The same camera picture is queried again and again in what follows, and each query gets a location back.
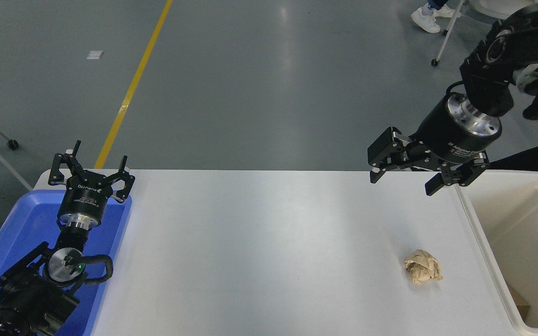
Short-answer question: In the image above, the tan paper ball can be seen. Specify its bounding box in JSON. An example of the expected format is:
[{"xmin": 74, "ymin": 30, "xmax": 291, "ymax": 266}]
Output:
[{"xmin": 403, "ymin": 249, "xmax": 443, "ymax": 286}]

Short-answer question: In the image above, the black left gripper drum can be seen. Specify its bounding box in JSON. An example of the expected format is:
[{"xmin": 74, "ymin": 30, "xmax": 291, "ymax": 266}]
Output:
[{"xmin": 58, "ymin": 172, "xmax": 112, "ymax": 221}]

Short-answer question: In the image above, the white wheeled chair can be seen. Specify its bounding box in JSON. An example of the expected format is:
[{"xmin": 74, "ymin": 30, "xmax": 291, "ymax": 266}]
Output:
[{"xmin": 431, "ymin": 0, "xmax": 538, "ymax": 67}]

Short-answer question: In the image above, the grey wheeled frame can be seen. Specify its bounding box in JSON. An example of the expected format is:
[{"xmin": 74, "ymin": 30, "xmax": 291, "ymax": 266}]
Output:
[{"xmin": 0, "ymin": 107, "xmax": 34, "ymax": 192}]

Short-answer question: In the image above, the person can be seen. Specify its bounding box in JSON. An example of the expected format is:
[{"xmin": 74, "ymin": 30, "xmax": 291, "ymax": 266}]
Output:
[{"xmin": 411, "ymin": 0, "xmax": 461, "ymax": 34}]

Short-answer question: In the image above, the brown cardboard piece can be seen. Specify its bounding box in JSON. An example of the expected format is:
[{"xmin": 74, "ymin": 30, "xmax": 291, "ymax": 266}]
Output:
[{"xmin": 506, "ymin": 281, "xmax": 531, "ymax": 321}]

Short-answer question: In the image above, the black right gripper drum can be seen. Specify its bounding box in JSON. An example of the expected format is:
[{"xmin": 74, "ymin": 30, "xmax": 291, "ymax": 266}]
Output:
[{"xmin": 411, "ymin": 93, "xmax": 490, "ymax": 165}]

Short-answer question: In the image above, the large pale plastic bin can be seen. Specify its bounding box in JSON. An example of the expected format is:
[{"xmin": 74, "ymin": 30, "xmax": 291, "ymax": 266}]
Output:
[{"xmin": 453, "ymin": 169, "xmax": 538, "ymax": 336}]

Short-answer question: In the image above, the blue plastic tray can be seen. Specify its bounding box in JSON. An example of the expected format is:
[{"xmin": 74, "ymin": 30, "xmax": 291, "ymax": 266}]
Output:
[{"xmin": 0, "ymin": 189, "xmax": 133, "ymax": 336}]

